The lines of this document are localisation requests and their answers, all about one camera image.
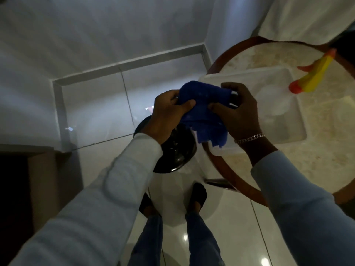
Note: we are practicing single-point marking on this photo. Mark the person's right hand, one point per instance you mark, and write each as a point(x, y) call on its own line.
point(242, 119)

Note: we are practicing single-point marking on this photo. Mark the person's left hand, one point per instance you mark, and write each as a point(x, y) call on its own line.
point(162, 116)

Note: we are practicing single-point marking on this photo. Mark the person's right thumb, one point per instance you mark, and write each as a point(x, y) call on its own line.
point(220, 108)

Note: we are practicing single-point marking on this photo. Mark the person's left thumb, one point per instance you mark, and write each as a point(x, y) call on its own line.
point(186, 105)

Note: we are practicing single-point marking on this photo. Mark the blue cloth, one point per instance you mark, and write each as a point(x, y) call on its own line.
point(205, 108)

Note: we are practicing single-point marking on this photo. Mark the person's right forearm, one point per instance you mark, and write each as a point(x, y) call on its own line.
point(299, 207)

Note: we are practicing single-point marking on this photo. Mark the person's left forearm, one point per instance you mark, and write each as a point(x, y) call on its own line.
point(94, 202)

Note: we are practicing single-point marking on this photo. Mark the black round bin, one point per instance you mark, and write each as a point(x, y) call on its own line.
point(177, 152)

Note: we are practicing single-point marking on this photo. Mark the white plastic tray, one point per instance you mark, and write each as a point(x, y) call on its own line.
point(280, 124)

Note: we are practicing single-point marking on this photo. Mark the person's right black shoe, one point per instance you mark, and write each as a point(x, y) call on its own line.
point(198, 196)

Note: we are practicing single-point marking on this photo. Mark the person's black shoe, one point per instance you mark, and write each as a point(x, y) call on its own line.
point(146, 203)
point(198, 196)

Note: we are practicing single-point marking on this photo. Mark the clear spray bottle yellow nozzle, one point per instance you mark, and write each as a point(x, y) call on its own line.
point(313, 77)

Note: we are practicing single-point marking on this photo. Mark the person's left black shoe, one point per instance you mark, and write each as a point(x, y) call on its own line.
point(146, 203)

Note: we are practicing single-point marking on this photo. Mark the round marble table wooden rim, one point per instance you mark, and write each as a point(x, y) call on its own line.
point(327, 141)

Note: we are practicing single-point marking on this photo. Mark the white fabric sheet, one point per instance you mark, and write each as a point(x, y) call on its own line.
point(305, 16)

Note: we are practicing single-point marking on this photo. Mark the person's right leg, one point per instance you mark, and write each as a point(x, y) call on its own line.
point(202, 238)

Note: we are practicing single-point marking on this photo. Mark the person's leg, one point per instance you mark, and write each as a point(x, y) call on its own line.
point(147, 241)
point(202, 238)

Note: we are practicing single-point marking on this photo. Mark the person's left leg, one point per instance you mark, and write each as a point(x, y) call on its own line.
point(147, 241)

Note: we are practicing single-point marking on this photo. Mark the dark wooden furniture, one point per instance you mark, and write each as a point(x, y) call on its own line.
point(16, 207)

